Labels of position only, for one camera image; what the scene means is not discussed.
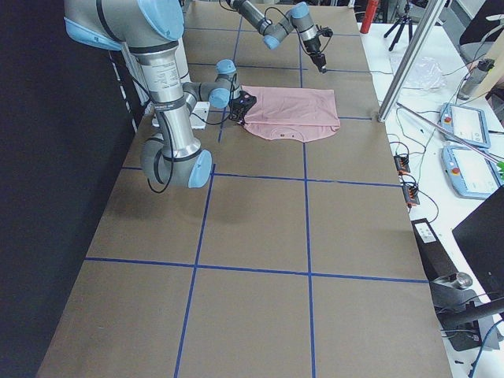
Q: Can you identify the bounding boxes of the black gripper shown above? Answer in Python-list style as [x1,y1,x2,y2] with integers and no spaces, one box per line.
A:
[230,98,248,126]
[302,37,327,73]

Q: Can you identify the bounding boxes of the pink Snoopy t-shirt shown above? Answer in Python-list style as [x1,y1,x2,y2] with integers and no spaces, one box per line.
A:
[243,86,340,143]

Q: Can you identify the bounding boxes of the red fire extinguisher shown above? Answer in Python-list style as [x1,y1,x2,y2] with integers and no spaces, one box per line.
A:
[360,0,380,34]

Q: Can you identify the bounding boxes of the clear plastic bag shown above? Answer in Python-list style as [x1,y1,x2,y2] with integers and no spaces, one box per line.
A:
[402,57,447,91]

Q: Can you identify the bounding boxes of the upper orange connector block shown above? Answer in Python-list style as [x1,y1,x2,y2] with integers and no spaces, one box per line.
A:
[393,154,410,175]

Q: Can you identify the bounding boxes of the orange connector block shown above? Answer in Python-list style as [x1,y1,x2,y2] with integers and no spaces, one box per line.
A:
[402,183,420,208]
[393,154,410,175]

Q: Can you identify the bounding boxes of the grey water bottle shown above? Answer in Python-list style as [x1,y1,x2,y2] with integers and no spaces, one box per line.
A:
[458,58,495,100]

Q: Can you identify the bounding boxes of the upper teach pendant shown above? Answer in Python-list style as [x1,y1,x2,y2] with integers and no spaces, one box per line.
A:
[439,102,491,149]

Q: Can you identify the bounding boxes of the teach pendant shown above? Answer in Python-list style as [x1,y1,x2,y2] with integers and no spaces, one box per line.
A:
[439,102,491,149]
[441,146,503,200]

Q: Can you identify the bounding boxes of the lower orange connector block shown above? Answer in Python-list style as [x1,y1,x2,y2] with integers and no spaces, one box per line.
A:
[402,183,420,208]

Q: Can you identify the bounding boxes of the lower teach pendant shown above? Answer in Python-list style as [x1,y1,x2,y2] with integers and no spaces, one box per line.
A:
[441,146,503,200]

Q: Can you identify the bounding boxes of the black power box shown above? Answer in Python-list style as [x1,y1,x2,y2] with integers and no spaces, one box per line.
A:
[411,218,458,281]

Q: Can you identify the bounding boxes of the black monitor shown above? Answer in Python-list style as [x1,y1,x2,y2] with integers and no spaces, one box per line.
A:
[452,187,504,299]

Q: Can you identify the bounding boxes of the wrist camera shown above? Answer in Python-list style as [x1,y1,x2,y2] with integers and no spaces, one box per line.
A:
[316,24,333,38]
[238,91,257,111]

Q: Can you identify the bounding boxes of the black camera tripod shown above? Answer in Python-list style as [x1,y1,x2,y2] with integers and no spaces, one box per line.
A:
[384,0,413,51]

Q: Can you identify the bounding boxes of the aluminium frame post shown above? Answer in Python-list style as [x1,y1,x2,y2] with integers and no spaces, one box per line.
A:
[377,0,446,122]

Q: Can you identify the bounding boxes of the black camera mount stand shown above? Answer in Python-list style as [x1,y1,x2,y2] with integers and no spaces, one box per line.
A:
[429,272,503,351]

